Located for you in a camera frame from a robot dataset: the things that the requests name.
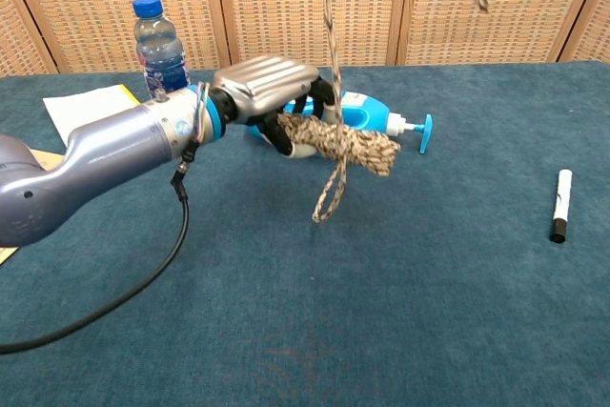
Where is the white notepad yellow spine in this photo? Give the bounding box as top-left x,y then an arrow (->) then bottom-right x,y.
42,84 -> 143,147

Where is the white black-capped marker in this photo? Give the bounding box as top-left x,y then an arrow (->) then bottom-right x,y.
548,169 -> 574,244

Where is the braided beige rope bundle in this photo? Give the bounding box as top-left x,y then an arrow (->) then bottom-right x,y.
275,0 -> 491,225

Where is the clear blue-capped water bottle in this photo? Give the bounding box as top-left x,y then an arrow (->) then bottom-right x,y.
132,0 -> 192,102

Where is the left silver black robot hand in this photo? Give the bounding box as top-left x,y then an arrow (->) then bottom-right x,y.
209,54 -> 342,160

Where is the blue pump dispenser bottle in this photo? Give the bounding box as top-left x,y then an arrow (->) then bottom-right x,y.
245,91 -> 434,156

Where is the woven rattan folding screen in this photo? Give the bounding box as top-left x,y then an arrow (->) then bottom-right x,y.
0,0 -> 610,77

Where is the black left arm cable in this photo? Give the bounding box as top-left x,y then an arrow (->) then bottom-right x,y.
0,139 -> 201,356

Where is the teal table cloth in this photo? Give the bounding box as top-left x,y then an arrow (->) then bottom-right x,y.
0,59 -> 610,407

